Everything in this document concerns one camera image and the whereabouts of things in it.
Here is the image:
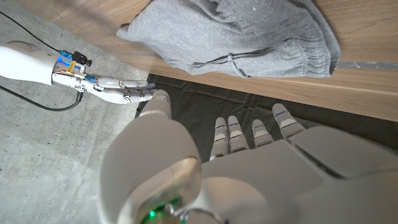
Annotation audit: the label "grey fabric shorts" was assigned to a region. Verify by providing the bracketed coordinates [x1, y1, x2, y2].
[116, 0, 341, 78]

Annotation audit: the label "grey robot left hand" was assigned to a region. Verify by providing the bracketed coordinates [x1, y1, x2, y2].
[98, 89, 398, 224]

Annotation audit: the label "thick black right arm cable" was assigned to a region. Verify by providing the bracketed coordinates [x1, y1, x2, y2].
[0, 85, 84, 112]

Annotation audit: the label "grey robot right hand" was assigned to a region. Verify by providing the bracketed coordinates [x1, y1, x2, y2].
[75, 75, 157, 105]

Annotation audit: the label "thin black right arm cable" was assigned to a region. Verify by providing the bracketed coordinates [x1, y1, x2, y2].
[0, 10, 62, 53]

